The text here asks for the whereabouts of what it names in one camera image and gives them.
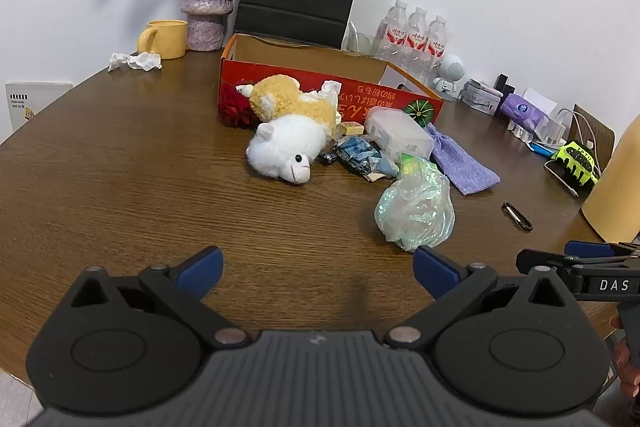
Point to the purple ceramic vase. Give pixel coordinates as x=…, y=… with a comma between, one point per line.
x=207, y=2

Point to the red cardboard box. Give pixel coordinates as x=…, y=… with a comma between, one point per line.
x=372, y=95

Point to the yellow mug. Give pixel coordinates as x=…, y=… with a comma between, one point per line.
x=167, y=39

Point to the iridescent plastic bag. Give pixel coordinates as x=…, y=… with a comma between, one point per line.
x=415, y=212

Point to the wooden chair back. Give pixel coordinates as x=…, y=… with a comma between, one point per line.
x=597, y=132

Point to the yellow plush toy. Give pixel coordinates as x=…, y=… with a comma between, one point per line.
x=285, y=99

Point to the clear plastic box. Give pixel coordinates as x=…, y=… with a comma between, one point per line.
x=400, y=134

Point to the blue snack packet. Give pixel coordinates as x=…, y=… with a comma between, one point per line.
x=360, y=154

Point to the grey case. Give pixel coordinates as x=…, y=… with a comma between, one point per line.
x=480, y=97

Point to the small black candy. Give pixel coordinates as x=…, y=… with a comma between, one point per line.
x=328, y=158

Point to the blue pen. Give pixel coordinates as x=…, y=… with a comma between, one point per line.
x=542, y=149

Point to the beige rounded object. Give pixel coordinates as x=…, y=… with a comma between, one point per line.
x=617, y=187

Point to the red fabric flower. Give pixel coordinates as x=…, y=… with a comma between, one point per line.
x=232, y=104

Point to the neon green black glove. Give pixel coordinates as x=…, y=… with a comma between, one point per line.
x=575, y=162

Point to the clear water bottle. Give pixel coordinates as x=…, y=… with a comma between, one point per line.
x=416, y=39
x=392, y=34
x=436, y=44

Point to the white plush alpaca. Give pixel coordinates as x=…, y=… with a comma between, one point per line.
x=285, y=147

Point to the clear glass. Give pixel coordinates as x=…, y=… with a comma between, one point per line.
x=360, y=42

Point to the person's right hand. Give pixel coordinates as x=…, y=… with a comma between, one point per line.
x=628, y=372

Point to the purple cloth pouch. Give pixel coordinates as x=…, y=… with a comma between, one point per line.
x=465, y=167

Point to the black clip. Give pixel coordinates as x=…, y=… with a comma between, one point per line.
x=517, y=217

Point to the white card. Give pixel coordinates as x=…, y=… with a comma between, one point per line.
x=30, y=102

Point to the small white tissue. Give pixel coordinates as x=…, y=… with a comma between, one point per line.
x=327, y=89

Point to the purple package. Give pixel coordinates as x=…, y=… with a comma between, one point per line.
x=520, y=111

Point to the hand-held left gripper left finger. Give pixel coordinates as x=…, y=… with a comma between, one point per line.
x=204, y=268

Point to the white robot toy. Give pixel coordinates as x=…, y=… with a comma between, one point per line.
x=451, y=72

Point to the small yellow eraser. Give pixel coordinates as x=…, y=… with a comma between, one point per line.
x=350, y=128

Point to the green snack packet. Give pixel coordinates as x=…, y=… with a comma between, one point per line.
x=410, y=164

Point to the white charger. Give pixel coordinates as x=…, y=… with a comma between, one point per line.
x=555, y=127

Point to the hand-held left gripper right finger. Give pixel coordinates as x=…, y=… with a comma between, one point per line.
x=436, y=270

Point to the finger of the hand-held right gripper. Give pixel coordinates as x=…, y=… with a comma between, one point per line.
x=590, y=248
x=545, y=260

